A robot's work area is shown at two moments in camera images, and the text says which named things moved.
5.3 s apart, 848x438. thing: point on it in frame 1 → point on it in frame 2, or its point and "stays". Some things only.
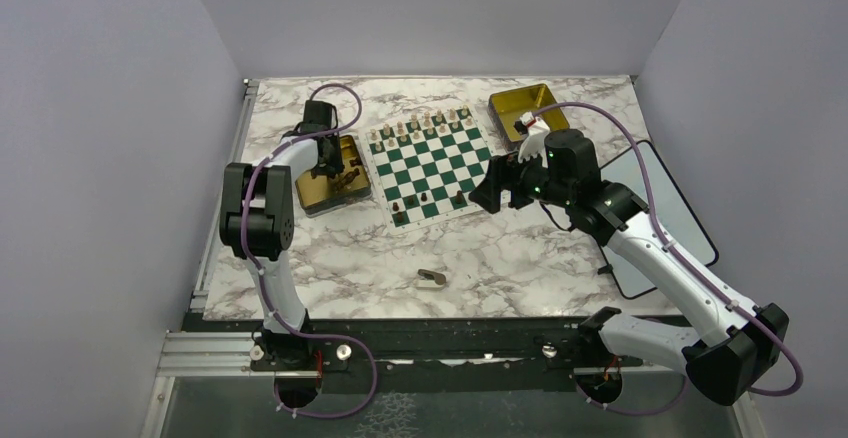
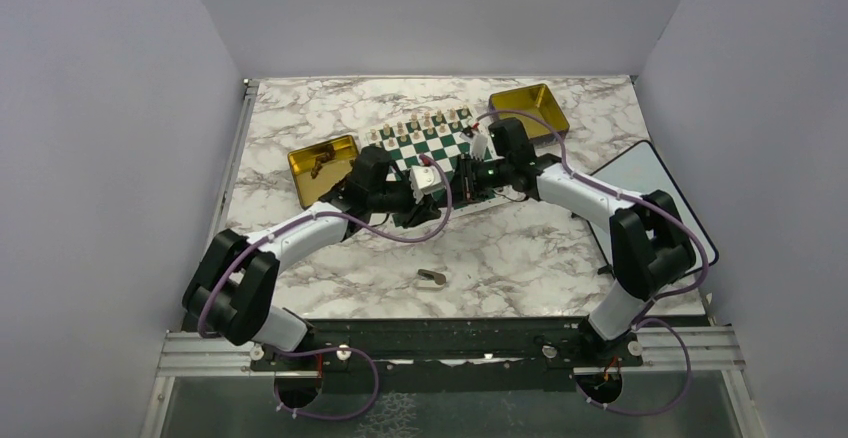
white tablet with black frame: (669, 209) stays
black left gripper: (336, 165) → (417, 213)
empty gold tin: (507, 106) stays
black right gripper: (498, 176) → (467, 190)
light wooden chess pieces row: (415, 128) stays
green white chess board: (425, 170) stays
